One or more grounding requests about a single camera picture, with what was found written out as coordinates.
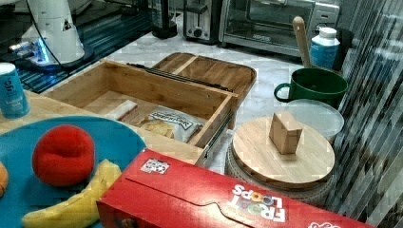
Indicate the blue salt shaker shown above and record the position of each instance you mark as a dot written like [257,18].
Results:
[13,100]

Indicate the clear plastic lidded container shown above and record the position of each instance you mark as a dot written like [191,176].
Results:
[320,116]

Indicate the yellow banana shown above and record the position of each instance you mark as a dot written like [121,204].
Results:
[80,210]

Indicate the blue round plate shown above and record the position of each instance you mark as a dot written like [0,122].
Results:
[26,193]

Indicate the black silver toaster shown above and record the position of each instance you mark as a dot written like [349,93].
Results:
[201,20]

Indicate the wooden serving tray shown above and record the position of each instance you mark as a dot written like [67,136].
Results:
[237,78]

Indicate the wooden spoon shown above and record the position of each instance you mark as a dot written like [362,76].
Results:
[300,32]

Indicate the red apple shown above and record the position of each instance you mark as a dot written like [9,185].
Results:
[64,156]

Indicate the green mug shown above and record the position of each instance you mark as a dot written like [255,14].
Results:
[313,83]

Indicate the blue white-capped bottle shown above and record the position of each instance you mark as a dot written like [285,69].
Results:
[324,48]

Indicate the wooden drawer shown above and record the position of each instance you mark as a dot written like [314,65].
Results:
[106,84]

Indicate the jar with wooden lid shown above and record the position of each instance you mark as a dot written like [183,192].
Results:
[282,155]

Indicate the silver toaster oven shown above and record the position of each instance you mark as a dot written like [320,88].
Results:
[268,24]

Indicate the red Froot Loops box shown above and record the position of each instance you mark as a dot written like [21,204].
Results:
[156,191]

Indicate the black kettle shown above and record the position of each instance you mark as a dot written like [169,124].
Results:
[163,18]

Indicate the white bar in drawer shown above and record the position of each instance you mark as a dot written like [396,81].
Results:
[123,112]

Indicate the orange fruit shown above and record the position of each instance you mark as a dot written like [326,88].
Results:
[4,179]

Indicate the chips bag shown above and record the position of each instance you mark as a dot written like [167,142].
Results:
[171,123]

